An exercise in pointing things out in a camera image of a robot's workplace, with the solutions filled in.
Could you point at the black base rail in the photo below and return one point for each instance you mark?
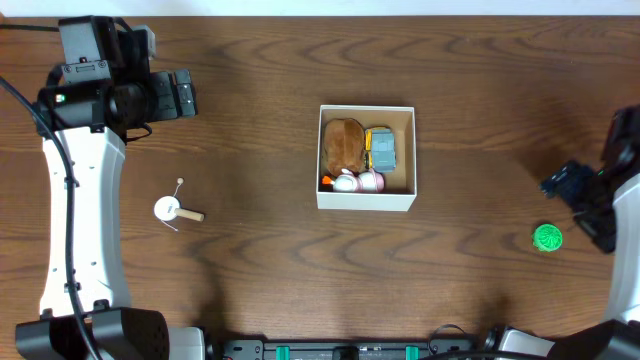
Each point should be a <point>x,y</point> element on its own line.
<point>255,349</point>

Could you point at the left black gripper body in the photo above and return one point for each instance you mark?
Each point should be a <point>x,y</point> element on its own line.
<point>167,95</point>

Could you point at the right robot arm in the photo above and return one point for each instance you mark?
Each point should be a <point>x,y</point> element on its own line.
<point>617,336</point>

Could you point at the white cardboard box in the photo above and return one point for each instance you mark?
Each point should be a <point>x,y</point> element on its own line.
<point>400,189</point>

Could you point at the yellow grey toy truck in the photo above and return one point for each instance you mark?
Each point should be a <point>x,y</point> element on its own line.
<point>380,152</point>

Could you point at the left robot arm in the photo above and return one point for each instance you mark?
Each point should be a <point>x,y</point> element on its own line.
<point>102,97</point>

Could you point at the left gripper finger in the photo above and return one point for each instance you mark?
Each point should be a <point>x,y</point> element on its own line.
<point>183,77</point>
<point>187,100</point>

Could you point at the white wooden paddle ball toy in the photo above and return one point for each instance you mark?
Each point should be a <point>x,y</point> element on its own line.
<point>168,208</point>

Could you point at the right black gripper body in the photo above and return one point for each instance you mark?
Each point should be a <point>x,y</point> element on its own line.
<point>597,218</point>

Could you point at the brown plush toy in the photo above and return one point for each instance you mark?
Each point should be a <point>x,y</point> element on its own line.
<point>344,146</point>

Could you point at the white duck toy pink hat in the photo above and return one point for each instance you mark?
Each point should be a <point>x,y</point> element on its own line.
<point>369,181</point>

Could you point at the green ridged plastic disc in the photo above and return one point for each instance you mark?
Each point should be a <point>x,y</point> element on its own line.
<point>547,238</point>

